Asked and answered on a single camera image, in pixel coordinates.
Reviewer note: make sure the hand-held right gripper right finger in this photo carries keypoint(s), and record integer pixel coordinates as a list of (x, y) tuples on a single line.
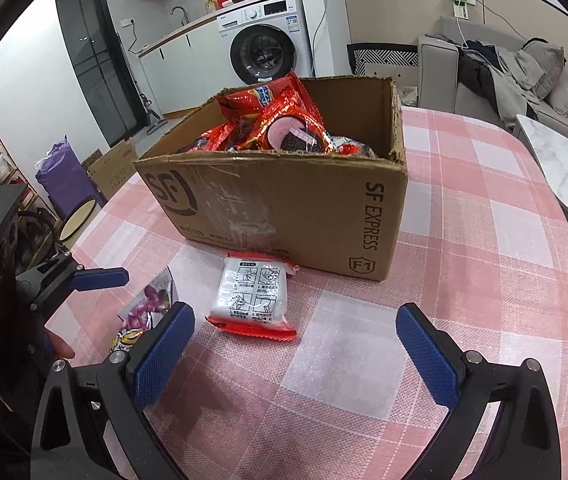
[(429, 355)]

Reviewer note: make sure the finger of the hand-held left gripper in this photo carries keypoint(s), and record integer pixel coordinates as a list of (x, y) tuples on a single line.
[(101, 279)]

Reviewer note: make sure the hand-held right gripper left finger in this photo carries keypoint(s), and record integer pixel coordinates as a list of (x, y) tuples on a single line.
[(161, 360)]

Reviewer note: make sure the purple snack bag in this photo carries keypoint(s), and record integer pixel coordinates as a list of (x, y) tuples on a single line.
[(151, 300)]

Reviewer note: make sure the white red-edged diagram packet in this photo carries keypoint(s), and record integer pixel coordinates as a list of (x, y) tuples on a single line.
[(256, 292)]

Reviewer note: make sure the cardboard box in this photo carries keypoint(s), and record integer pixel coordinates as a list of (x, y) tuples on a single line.
[(274, 210)]

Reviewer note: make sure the red cookie packet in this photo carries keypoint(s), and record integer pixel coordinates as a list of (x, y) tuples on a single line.
[(274, 110)]

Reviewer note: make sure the person's left hand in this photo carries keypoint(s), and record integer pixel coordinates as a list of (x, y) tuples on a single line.
[(61, 345)]

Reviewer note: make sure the round white stool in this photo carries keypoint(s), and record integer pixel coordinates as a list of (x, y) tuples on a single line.
[(77, 220)]

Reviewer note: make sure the pink plaid tablecloth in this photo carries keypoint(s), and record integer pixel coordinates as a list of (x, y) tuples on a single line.
[(464, 270)]

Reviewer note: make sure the brown floor carton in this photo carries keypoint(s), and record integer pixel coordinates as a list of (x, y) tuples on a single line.
[(113, 170)]

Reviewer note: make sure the mop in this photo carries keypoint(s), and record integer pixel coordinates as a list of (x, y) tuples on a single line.
[(153, 115)]

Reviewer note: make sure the dark glass door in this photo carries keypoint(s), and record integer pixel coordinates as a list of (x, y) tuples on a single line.
[(96, 60)]

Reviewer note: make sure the white counter cabinet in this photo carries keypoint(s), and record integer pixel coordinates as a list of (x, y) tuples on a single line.
[(183, 70)]

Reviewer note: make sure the marble side table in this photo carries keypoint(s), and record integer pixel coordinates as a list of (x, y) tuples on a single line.
[(559, 155)]

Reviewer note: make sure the metal faucet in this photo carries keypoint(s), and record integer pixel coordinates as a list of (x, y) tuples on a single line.
[(179, 12)]

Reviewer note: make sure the pile of clothes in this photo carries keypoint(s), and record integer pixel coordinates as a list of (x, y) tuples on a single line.
[(494, 82)]

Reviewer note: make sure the grey sofa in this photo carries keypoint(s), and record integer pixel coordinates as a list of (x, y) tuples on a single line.
[(439, 75)]

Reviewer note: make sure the yellow bottle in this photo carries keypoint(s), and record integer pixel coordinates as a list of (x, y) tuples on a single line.
[(209, 5)]

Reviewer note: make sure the white washing machine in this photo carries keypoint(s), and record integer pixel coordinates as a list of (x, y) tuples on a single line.
[(269, 35)]

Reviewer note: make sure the black white patterned cushion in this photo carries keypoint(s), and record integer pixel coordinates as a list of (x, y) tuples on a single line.
[(384, 57)]

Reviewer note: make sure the dark grey pillow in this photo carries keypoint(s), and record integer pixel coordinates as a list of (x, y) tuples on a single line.
[(546, 67)]

